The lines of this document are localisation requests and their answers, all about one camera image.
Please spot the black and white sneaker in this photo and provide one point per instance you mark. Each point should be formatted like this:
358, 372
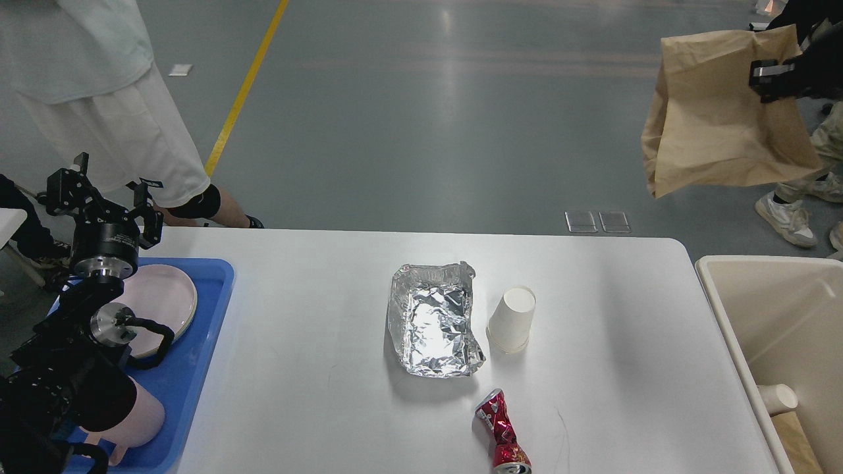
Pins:
33, 240

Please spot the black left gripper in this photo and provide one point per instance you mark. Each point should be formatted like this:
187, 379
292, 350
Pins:
102, 248

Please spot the pink plate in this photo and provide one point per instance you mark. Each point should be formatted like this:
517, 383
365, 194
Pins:
164, 294

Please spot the clear plastic piece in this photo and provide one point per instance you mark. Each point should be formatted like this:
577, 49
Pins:
581, 222
615, 222

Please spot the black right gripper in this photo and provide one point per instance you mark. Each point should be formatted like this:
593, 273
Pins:
817, 74

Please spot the pink mug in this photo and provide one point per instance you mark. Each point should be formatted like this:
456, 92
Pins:
140, 424

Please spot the aluminium foil tray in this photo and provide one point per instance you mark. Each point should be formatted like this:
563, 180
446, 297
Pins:
429, 320

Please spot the brown paper bag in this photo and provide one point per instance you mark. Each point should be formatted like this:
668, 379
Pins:
707, 127

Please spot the person in beige trousers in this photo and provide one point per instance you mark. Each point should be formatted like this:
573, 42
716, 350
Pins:
782, 208

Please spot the white paper cup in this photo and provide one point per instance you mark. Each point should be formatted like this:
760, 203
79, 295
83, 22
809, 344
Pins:
509, 327

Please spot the crushed red soda can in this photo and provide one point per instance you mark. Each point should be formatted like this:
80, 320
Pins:
508, 455

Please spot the white cup inside bin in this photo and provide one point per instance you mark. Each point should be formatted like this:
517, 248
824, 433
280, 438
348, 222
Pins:
778, 398

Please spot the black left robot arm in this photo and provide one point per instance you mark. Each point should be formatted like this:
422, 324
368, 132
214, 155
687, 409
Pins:
73, 366

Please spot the beige plastic bin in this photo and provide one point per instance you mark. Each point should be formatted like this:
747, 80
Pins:
781, 318

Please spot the blue plastic tray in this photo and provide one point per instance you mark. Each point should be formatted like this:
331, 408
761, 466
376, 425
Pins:
178, 381

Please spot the person in white shorts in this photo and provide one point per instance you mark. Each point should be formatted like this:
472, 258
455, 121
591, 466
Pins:
86, 72

